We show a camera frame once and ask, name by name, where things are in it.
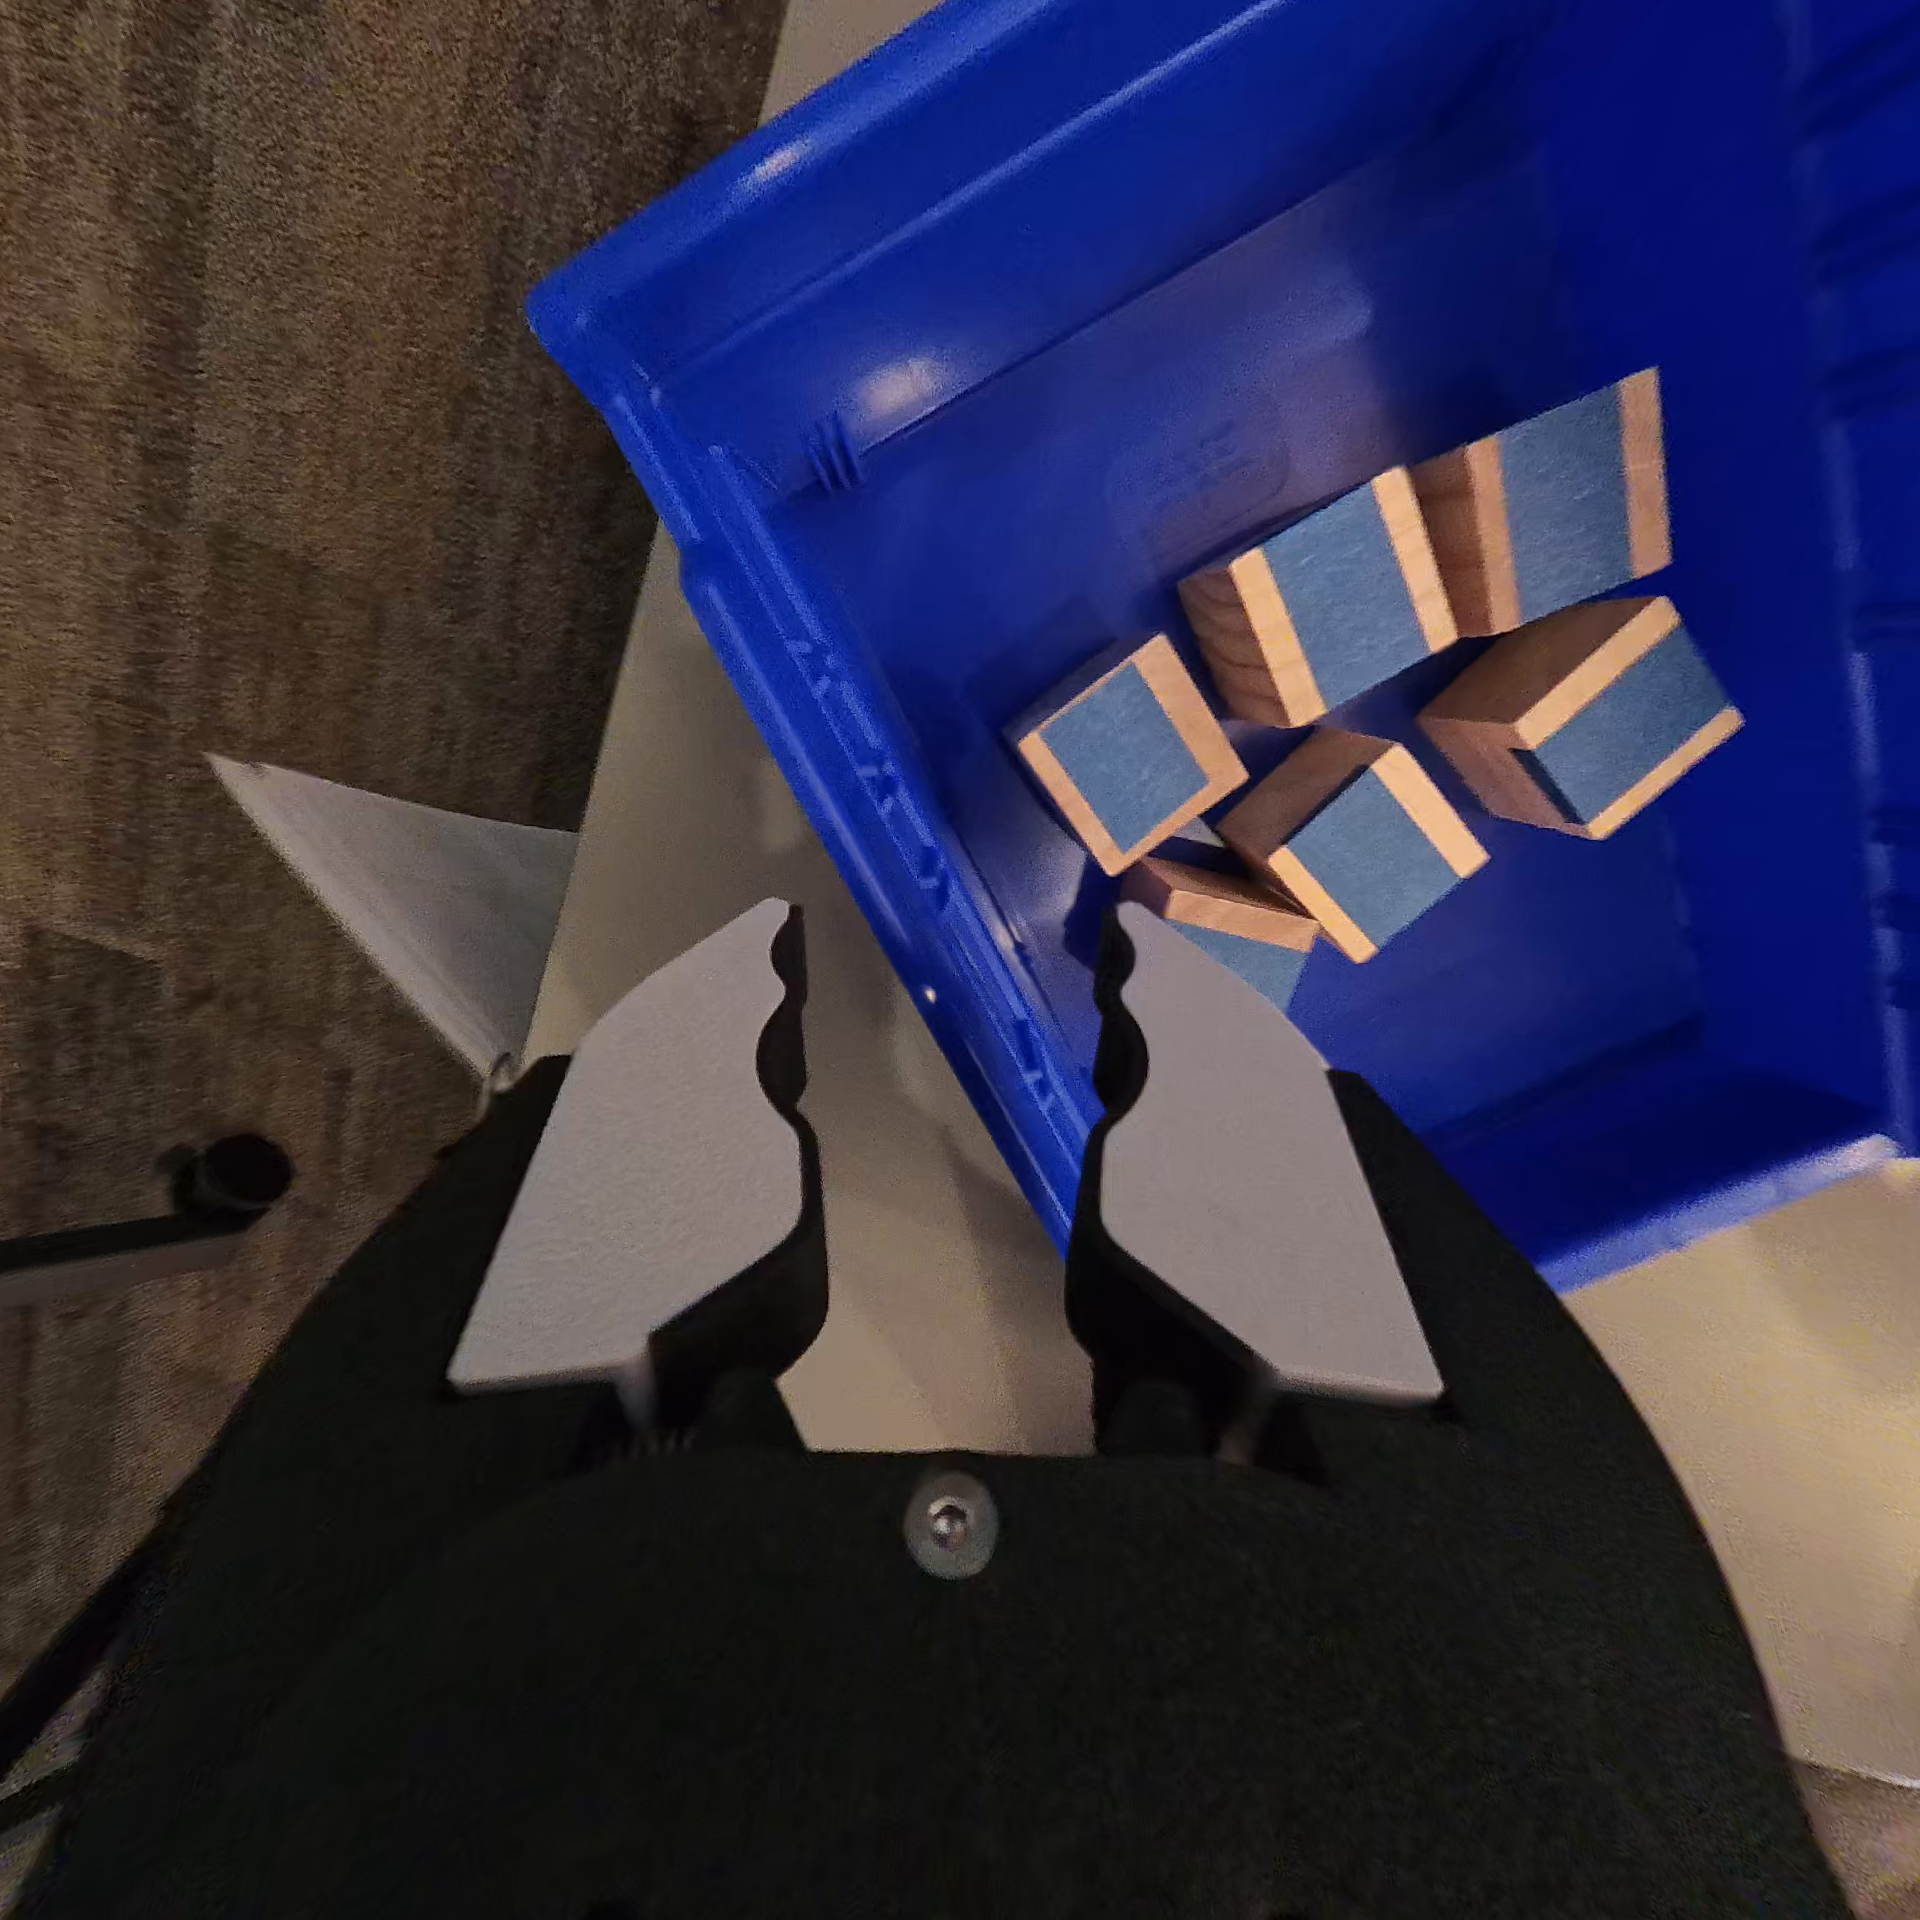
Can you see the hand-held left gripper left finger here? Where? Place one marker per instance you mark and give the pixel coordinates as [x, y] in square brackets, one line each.
[629, 1201]

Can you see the pile of blue-taped cubes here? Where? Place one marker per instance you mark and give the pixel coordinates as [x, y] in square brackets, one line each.
[1350, 600]

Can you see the black chair base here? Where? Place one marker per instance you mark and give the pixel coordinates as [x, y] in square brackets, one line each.
[225, 1175]

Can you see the blue plastic bin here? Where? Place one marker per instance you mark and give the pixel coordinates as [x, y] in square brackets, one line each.
[1049, 300]

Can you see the grey metal panel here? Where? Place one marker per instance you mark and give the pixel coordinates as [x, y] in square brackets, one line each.
[421, 901]

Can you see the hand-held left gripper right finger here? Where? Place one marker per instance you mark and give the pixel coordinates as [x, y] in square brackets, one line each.
[1261, 1201]

